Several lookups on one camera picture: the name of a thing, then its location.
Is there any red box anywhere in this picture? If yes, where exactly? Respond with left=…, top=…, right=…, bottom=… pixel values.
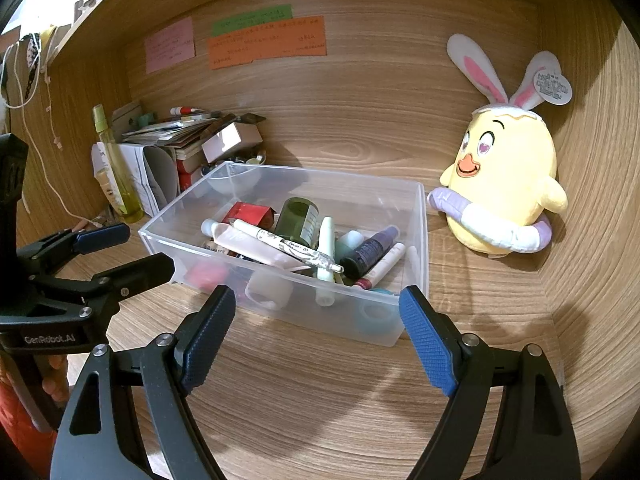
left=222, top=202, right=276, bottom=231

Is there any pale green tube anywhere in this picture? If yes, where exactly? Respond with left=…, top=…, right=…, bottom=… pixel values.
left=314, top=216, right=336, bottom=308

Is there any purple cap dark bottle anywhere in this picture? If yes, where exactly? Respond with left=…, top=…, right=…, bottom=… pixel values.
left=340, top=226, right=399, bottom=282

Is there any white tape roll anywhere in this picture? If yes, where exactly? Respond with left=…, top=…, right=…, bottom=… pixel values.
left=245, top=271, right=293, bottom=310

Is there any person's left hand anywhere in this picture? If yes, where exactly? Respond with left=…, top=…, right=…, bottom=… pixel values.
left=42, top=356, right=70, bottom=403

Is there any yellow green spray bottle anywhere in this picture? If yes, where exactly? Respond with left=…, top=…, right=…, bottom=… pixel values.
left=92, top=104, right=143, bottom=223

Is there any white folded paper box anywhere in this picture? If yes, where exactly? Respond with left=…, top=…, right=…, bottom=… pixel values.
left=91, top=142, right=179, bottom=217

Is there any stack of papers and books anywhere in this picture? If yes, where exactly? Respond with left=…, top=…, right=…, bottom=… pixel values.
left=119, top=110, right=236, bottom=150

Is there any teal tape roll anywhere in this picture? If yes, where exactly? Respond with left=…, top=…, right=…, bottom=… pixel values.
left=355, top=288, right=400, bottom=335

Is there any red white marker pen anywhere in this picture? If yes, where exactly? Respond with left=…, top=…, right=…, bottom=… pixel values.
left=169, top=106, right=205, bottom=116

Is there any white patterned pen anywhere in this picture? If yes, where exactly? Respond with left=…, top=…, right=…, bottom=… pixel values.
left=231, top=219, right=343, bottom=274

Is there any small white cardboard box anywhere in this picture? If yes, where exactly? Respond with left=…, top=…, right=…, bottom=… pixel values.
left=202, top=122, right=262, bottom=162

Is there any white red lip tube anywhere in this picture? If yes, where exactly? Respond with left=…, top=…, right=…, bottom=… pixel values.
left=354, top=243, right=406, bottom=290

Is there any dark green jar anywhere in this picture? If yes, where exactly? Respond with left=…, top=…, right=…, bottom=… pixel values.
left=273, top=197, right=319, bottom=247

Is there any clear plastic storage bin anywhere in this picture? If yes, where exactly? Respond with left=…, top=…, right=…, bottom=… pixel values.
left=139, top=162, right=428, bottom=347

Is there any pink paper note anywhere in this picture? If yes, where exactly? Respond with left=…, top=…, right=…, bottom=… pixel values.
left=144, top=16, right=195, bottom=74

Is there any yellow chick plush toy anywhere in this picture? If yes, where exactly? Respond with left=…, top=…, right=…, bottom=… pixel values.
left=427, top=34, right=573, bottom=258

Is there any light teal bottle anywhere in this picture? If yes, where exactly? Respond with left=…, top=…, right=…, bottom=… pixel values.
left=334, top=230, right=366, bottom=262

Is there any green paper note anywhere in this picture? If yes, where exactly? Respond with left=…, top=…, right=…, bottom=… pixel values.
left=212, top=3, right=293, bottom=37

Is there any orange paper note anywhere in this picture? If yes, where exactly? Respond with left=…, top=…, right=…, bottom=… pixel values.
left=207, top=15, right=326, bottom=70

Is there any white charging cable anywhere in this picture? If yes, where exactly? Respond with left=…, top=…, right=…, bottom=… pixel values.
left=0, top=34, right=104, bottom=229

